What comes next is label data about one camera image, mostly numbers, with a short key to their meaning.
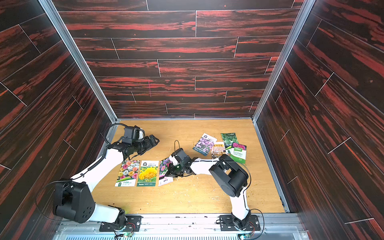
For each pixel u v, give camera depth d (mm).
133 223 730
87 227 734
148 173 910
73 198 422
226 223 732
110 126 1230
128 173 913
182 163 736
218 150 1015
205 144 1044
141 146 728
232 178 499
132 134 664
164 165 924
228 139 1079
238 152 995
